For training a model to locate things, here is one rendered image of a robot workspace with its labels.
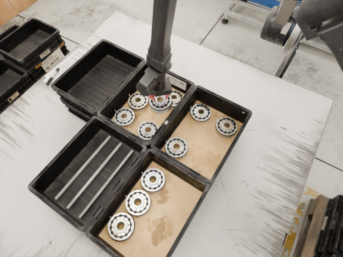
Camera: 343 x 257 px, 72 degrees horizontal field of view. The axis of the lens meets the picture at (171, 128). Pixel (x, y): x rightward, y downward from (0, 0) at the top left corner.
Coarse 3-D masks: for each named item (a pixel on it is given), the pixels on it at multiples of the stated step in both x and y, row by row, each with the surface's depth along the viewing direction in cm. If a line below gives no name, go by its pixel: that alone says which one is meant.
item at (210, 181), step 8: (200, 88) 114; (216, 96) 112; (184, 104) 110; (232, 104) 110; (176, 112) 108; (248, 112) 108; (248, 120) 105; (240, 128) 103; (160, 136) 102; (152, 144) 100; (232, 144) 101; (160, 152) 98; (176, 160) 97; (224, 160) 96; (184, 168) 95; (200, 176) 93; (216, 176) 94
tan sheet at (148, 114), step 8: (136, 112) 120; (144, 112) 120; (152, 112) 120; (168, 112) 120; (112, 120) 118; (136, 120) 117; (144, 120) 117; (152, 120) 117; (160, 120) 117; (128, 128) 115; (136, 128) 115
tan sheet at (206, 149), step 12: (180, 132) 114; (192, 132) 114; (204, 132) 114; (192, 144) 111; (204, 144) 111; (216, 144) 111; (228, 144) 111; (192, 156) 108; (204, 156) 108; (216, 156) 108; (192, 168) 105; (204, 168) 105; (216, 168) 105
